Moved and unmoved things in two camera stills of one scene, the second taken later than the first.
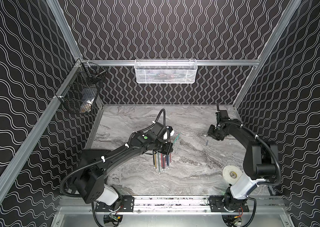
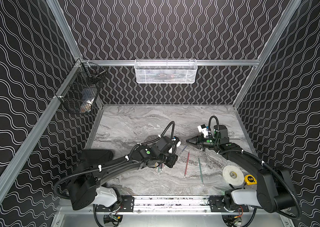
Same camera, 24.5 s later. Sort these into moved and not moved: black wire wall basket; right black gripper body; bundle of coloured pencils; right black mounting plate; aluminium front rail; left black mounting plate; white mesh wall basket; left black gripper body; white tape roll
Moved: bundle of coloured pencils; right black gripper body; left black gripper body
Not moved: black wire wall basket; aluminium front rail; white mesh wall basket; white tape roll; right black mounting plate; left black mounting plate
